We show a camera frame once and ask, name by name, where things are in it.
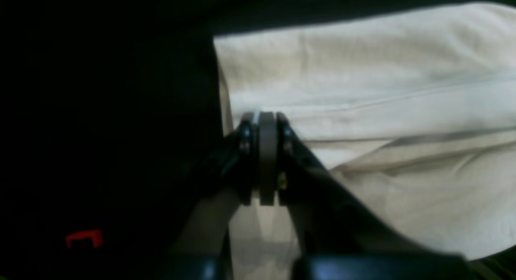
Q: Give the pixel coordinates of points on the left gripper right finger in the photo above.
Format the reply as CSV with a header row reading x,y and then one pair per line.
x,y
326,216

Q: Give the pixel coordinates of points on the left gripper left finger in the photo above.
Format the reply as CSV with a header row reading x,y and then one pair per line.
x,y
223,181

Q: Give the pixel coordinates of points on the white T-shirt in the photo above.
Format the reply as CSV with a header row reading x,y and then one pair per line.
x,y
414,113

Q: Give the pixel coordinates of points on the black table cloth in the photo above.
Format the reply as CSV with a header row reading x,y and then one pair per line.
x,y
106,105

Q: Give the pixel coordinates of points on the red clip on cloth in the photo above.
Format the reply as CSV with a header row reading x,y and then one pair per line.
x,y
94,236

